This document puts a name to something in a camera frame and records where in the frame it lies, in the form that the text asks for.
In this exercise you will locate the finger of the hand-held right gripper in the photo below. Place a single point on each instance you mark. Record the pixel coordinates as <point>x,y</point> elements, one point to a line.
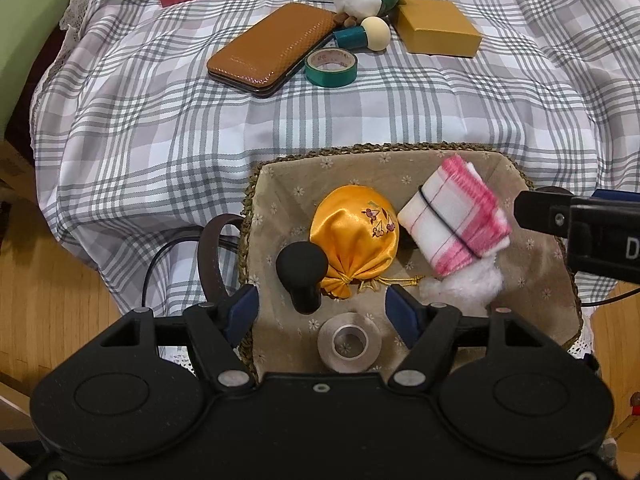
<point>542,210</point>

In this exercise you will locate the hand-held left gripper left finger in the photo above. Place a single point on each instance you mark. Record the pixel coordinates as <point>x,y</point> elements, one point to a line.
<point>242,310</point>

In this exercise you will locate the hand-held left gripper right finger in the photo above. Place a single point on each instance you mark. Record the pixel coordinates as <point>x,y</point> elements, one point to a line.
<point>400,312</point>

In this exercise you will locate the beige tape roll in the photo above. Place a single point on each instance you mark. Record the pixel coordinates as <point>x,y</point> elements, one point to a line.
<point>372,342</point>

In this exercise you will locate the black rubber massage head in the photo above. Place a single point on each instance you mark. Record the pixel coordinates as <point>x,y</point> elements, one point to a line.
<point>302,265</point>

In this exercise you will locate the white cotton fluff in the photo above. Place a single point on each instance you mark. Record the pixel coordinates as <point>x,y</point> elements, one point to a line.
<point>470,282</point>

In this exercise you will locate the pink and white towel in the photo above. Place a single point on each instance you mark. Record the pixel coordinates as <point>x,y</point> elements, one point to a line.
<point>450,210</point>

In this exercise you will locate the yellow satin pouch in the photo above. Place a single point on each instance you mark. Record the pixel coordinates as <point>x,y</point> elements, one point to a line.
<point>350,230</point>

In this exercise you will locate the wicker basket with fabric lining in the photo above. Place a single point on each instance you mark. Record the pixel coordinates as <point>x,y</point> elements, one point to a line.
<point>280,200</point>

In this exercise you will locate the yellow box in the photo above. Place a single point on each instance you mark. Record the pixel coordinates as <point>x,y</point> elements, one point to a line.
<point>440,25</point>

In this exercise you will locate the teal tape roll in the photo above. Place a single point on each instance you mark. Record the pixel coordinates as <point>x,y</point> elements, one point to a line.
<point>330,77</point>

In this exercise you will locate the brown leather case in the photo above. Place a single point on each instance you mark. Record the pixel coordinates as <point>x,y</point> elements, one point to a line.
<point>270,50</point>

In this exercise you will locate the small brown charm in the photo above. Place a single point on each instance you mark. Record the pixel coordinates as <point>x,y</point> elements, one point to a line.
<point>346,20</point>

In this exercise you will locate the green embroidered pillow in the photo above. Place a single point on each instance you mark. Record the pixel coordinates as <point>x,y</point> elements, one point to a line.
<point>30,35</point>

